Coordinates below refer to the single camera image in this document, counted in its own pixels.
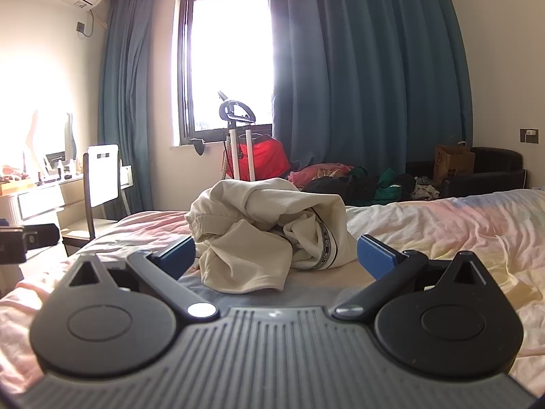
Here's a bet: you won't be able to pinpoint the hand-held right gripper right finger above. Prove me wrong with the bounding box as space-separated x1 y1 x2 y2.
332 233 487 321

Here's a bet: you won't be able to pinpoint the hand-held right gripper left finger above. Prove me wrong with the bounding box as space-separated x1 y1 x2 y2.
67 235 220 322

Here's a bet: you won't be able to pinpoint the cream pants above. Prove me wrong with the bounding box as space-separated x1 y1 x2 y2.
185 178 356 294

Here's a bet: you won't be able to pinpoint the green clothes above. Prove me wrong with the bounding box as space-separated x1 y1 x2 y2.
349 166 405 203

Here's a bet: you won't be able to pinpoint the black clothes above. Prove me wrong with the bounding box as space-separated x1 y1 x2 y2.
302 175 379 205

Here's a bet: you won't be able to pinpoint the patterned white clothes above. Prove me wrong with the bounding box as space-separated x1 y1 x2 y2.
411 183 441 201

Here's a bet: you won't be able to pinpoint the pink clothes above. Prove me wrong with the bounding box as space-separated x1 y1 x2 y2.
287 163 354 186

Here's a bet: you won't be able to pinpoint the white desk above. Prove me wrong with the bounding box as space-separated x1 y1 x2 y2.
0 166 133 290

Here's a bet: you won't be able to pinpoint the pastel bed blanket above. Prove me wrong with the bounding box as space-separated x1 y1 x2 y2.
0 187 545 393

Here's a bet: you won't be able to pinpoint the wooden chair with white back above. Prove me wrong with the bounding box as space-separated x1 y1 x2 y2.
60 144 122 256

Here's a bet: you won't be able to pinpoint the white garment steamer stand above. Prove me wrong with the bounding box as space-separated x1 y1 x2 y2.
217 90 257 182

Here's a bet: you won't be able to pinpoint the brown paper bag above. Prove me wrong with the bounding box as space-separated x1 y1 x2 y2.
433 141 476 186

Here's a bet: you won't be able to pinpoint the red garment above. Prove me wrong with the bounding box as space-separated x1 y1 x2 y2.
232 134 291 180

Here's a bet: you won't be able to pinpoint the black sofa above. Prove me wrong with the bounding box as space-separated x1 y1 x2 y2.
404 147 528 200

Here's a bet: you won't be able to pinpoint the narrow blue curtain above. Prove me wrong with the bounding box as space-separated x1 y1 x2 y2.
97 0 171 218

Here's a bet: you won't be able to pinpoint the wide blue curtain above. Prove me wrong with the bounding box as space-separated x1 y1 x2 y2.
264 0 474 171

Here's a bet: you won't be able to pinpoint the dark framed window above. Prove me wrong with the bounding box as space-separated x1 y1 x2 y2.
172 0 275 146

